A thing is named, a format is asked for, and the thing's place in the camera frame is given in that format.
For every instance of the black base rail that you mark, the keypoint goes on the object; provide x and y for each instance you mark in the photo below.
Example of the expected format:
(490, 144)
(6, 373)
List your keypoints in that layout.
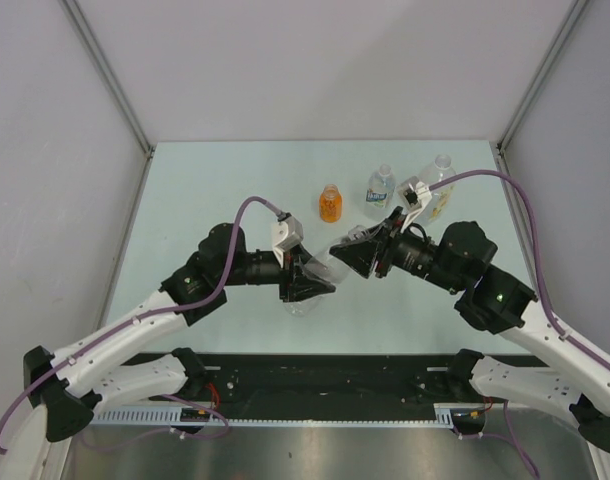
(334, 388)

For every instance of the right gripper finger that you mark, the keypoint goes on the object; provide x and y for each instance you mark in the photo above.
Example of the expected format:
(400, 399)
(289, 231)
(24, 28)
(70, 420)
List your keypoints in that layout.
(360, 255)
(378, 233)

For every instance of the right aluminium frame post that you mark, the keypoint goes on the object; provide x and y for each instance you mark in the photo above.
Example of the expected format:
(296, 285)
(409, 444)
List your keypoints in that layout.
(544, 70)

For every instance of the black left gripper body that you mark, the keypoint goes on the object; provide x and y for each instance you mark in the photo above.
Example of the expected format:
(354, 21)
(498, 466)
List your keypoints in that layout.
(290, 257)

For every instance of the clear bottle blue cap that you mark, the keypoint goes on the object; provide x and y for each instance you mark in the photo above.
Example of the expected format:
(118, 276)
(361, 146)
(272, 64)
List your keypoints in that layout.
(379, 192)

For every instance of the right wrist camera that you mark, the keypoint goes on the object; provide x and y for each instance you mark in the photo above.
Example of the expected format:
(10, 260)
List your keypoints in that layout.
(415, 196)

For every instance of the orange juice bottle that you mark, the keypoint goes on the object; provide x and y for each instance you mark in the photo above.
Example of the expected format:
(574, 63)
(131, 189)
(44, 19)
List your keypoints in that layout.
(330, 204)

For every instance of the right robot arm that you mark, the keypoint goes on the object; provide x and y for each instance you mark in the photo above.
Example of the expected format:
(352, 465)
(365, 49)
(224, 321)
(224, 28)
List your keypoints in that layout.
(492, 300)

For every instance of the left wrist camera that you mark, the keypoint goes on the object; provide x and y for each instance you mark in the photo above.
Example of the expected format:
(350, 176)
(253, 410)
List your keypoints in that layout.
(286, 233)

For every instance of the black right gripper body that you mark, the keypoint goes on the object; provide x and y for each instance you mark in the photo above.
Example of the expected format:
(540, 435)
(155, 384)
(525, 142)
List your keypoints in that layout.
(388, 244)

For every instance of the small clear bottle white cap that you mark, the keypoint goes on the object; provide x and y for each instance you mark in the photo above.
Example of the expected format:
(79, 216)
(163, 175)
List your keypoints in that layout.
(328, 268)

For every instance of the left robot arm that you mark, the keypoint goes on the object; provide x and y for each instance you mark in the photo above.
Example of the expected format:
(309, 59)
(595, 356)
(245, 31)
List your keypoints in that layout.
(91, 376)

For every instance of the left aluminium frame post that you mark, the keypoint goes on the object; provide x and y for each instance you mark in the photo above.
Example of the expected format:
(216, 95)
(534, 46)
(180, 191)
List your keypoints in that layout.
(95, 51)

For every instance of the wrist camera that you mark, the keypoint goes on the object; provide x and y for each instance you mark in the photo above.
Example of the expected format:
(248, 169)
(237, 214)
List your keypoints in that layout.
(415, 196)
(286, 233)

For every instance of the aluminium frame post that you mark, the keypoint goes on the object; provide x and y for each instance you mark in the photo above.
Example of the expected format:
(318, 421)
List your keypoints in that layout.
(544, 70)
(95, 51)

